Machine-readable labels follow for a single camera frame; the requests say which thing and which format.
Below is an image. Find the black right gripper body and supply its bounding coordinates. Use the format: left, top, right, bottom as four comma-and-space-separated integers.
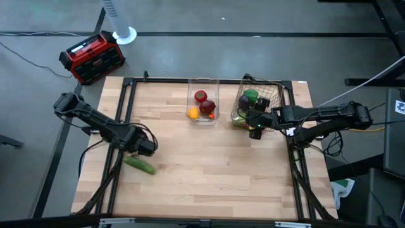
245, 109, 277, 130

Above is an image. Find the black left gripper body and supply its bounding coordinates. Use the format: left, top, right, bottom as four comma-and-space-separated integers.
125, 125, 158, 157

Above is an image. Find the green bell pepper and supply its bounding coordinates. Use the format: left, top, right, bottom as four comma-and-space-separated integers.
243, 89, 260, 104

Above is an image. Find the dark red apple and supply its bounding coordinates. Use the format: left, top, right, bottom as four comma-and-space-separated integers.
199, 99, 217, 115

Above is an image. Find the orange fruit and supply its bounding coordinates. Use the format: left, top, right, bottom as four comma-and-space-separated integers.
186, 106, 201, 120

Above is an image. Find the red tomato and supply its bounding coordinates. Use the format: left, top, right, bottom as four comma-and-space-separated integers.
194, 89, 208, 103

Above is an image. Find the dark green cucumber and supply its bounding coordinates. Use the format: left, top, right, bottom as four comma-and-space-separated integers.
123, 155, 157, 175

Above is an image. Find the clear plastic bin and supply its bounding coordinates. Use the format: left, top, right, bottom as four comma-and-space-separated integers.
186, 77, 221, 127

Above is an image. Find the red black portable radio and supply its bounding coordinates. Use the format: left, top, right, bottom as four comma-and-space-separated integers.
58, 30, 126, 86

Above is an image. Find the green white object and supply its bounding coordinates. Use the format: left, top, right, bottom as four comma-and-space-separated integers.
330, 177, 356, 210

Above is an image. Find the white tower fan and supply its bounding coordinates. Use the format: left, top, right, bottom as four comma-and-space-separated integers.
99, 0, 138, 46

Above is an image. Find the grey stand foot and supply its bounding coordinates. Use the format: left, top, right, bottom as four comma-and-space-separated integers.
0, 134, 24, 149

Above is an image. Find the black cabinet with sticker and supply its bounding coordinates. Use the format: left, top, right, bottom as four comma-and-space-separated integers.
383, 87, 405, 180

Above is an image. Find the black box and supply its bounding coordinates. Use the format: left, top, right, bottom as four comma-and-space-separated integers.
366, 167, 405, 228

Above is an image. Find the metal wire basket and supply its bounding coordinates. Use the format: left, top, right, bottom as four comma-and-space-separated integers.
230, 73, 284, 132

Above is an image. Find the black aluminium table frame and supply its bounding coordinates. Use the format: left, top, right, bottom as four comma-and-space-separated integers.
71, 70, 338, 222

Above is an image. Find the silver metal bracket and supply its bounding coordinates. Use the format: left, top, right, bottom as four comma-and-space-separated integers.
274, 220, 313, 228
98, 217, 136, 226

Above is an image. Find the white cable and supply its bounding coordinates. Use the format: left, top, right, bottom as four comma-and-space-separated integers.
315, 54, 405, 109

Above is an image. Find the yellow cable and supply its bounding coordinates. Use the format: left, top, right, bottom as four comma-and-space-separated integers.
347, 125, 385, 132

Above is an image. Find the black desk leg frame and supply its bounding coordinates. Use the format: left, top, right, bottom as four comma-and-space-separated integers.
318, 0, 405, 87

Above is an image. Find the black front rail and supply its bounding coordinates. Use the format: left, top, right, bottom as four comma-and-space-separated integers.
0, 214, 405, 228

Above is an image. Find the grey floor cable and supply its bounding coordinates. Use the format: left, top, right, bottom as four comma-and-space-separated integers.
0, 41, 73, 79

